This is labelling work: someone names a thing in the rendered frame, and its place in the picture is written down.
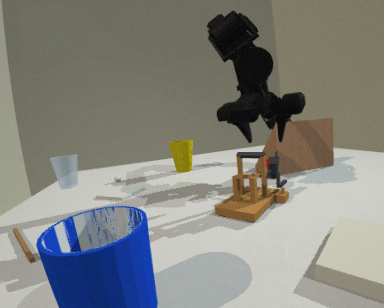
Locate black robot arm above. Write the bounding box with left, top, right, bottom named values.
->
left=207, top=11, right=279, bottom=130

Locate blue mug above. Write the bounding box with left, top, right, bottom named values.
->
left=36, top=206, right=159, bottom=308

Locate brown wooden stick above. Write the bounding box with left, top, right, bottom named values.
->
left=13, top=228, right=35, bottom=263

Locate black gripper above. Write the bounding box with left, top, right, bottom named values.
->
left=217, top=79, right=306, bottom=143

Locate yellow cup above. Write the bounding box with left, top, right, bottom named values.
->
left=169, top=140, right=193, bottom=173

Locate clear plastic cup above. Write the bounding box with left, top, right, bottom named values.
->
left=50, top=154, right=78, bottom=190

